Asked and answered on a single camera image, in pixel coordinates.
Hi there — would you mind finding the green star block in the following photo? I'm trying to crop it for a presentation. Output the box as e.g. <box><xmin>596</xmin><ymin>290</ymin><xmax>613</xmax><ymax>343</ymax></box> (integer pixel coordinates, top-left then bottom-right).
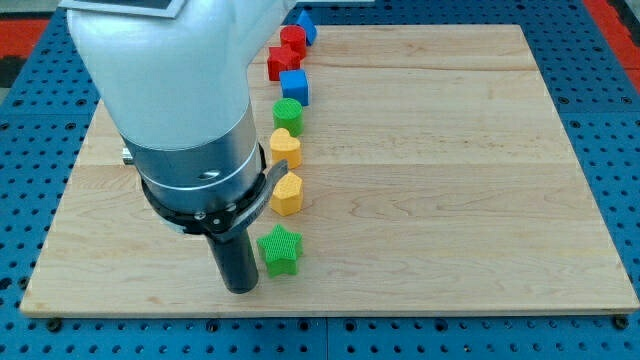
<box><xmin>257</xmin><ymin>224</ymin><xmax>304</xmax><ymax>277</ymax></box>

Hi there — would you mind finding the blue cube block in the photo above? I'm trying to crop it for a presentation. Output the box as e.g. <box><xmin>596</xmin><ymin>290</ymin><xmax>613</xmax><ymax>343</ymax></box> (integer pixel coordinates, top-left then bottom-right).
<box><xmin>279</xmin><ymin>69</ymin><xmax>310</xmax><ymax>106</ymax></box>

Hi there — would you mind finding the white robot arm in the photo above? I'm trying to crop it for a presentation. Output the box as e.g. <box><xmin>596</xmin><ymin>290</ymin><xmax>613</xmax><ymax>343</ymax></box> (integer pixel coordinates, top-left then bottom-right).
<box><xmin>63</xmin><ymin>0</ymin><xmax>294</xmax><ymax>293</ymax></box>

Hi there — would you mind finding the yellow hexagon block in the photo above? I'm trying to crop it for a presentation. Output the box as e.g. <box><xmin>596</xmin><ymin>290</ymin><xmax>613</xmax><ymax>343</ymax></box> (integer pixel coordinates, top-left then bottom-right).
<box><xmin>269</xmin><ymin>172</ymin><xmax>303</xmax><ymax>216</ymax></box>

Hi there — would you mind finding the yellow heart block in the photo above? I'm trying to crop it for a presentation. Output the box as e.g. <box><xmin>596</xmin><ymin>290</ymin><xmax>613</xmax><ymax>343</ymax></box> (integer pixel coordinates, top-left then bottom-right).
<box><xmin>269</xmin><ymin>128</ymin><xmax>302</xmax><ymax>169</ymax></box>

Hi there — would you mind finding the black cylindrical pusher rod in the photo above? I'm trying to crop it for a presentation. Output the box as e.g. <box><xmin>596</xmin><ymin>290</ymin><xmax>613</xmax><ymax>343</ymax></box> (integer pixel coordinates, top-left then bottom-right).
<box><xmin>207</xmin><ymin>230</ymin><xmax>259</xmax><ymax>294</ymax></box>

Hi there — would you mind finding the blue triangle block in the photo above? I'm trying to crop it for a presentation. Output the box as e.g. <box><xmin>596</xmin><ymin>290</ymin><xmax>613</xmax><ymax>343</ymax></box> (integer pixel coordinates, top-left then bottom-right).
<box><xmin>295</xmin><ymin>10</ymin><xmax>318</xmax><ymax>46</ymax></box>

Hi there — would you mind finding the wooden board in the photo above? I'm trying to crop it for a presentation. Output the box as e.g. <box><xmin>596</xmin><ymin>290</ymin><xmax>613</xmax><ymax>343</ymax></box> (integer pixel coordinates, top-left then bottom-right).
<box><xmin>20</xmin><ymin>25</ymin><xmax>639</xmax><ymax>318</ymax></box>

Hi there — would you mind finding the green cylinder block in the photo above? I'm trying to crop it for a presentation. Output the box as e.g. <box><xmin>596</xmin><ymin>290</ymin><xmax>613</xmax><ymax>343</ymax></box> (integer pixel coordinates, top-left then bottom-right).
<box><xmin>272</xmin><ymin>98</ymin><xmax>304</xmax><ymax>137</ymax></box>

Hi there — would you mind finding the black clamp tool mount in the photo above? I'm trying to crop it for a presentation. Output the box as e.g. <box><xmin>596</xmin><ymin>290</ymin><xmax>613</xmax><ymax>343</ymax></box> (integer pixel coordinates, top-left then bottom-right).
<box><xmin>141</xmin><ymin>160</ymin><xmax>289</xmax><ymax>242</ymax></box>

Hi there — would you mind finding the red cylinder block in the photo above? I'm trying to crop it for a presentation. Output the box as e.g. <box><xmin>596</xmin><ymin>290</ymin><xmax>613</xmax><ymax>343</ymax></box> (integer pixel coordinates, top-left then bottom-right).
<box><xmin>279</xmin><ymin>25</ymin><xmax>307</xmax><ymax>59</ymax></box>

